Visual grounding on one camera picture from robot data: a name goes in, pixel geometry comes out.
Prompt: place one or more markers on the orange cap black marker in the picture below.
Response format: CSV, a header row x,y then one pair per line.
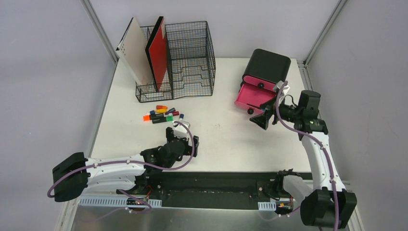
x,y
152,117

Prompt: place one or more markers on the orange red highlighter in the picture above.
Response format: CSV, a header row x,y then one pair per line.
x,y
161,107

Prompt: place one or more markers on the white A4 folder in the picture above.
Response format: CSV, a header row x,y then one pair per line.
x,y
131,50

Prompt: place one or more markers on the black wire mesh desk organizer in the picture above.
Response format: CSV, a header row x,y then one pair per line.
x,y
191,66

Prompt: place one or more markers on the red A4 folder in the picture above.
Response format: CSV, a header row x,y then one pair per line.
x,y
156,51

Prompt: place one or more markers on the black pink drawer unit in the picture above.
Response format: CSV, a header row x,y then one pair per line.
x,y
263,71

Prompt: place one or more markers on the green cap black marker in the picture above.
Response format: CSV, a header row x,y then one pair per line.
x,y
162,119

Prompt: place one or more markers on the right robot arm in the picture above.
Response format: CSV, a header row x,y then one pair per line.
x,y
328,204

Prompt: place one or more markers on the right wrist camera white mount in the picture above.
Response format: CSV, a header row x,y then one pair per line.
x,y
281,86

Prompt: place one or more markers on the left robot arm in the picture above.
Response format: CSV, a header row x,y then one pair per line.
x,y
78,174

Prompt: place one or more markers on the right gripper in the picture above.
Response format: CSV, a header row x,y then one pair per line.
x,y
261,120

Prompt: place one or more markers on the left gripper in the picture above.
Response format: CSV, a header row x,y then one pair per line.
x,y
183,140

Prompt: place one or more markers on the yellow highlighter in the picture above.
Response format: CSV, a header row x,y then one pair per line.
x,y
160,111

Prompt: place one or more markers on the black mounting base plate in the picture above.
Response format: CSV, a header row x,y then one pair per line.
x,y
214,190

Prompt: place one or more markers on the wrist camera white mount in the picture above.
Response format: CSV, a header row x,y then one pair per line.
x,y
180,129
281,86

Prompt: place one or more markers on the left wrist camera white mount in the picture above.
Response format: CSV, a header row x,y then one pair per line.
x,y
180,129

